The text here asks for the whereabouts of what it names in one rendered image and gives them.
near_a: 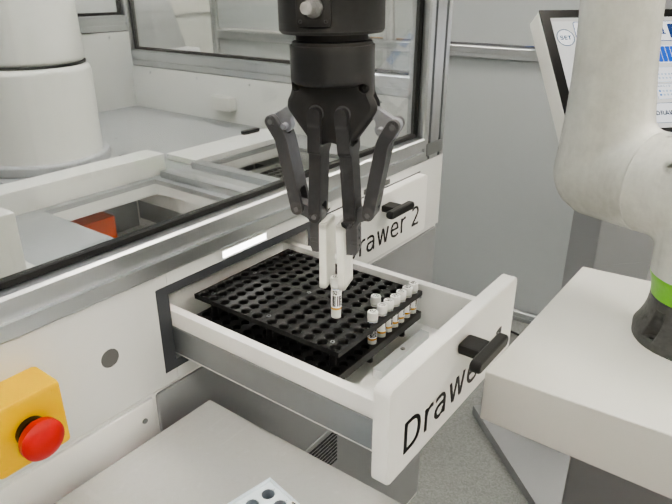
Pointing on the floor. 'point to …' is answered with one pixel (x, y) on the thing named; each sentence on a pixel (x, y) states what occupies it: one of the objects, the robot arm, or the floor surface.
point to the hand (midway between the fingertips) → (336, 251)
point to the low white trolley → (219, 467)
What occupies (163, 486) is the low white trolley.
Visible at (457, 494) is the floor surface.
